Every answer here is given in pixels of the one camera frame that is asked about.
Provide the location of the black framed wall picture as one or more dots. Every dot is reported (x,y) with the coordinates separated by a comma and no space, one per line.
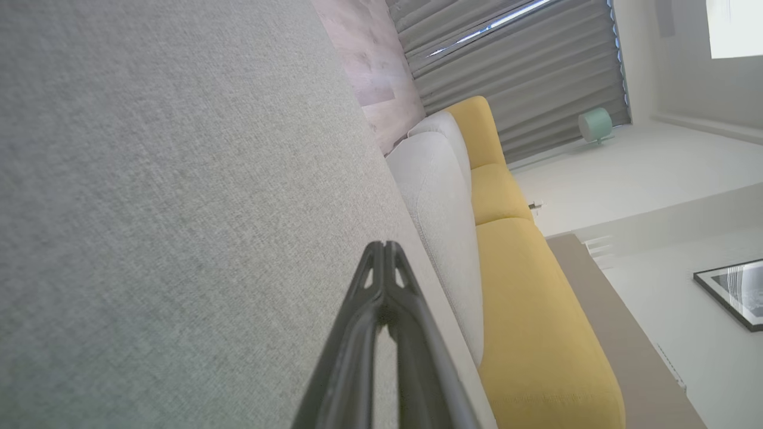
(736,292)

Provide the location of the grey sofa cushion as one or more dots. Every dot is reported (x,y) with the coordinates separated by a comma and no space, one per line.
(453,128)
(441,238)

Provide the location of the large grey sofa seat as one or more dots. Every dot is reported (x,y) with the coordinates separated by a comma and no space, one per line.
(179,208)

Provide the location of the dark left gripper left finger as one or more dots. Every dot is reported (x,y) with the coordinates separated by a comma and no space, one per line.
(351,351)

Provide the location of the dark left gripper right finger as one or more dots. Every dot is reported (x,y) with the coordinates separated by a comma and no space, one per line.
(426,369)

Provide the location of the yellow sofa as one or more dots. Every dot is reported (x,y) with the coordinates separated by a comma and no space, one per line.
(536,328)

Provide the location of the mint shade floor lamp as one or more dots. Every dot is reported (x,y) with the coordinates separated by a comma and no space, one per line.
(595,124)

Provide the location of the grey pleated curtain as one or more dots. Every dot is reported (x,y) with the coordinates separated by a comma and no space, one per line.
(536,77)
(441,21)

